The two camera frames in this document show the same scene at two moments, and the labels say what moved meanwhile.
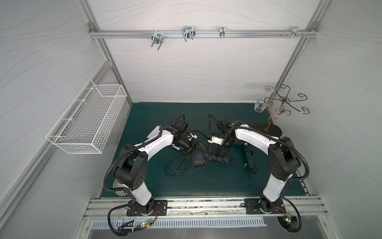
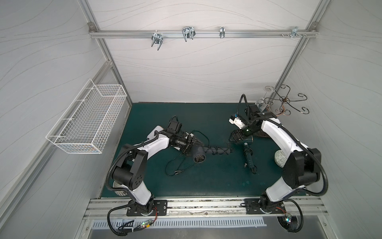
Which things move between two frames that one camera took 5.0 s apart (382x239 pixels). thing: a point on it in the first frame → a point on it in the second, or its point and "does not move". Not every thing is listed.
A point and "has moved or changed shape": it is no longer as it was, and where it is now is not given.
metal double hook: [188, 32] does not move
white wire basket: [86, 125] does not move
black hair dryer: [199, 157] has moved or changed shape
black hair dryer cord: [214, 159] → [215, 150]
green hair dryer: [248, 151] does not move
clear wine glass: [261, 104] does not move
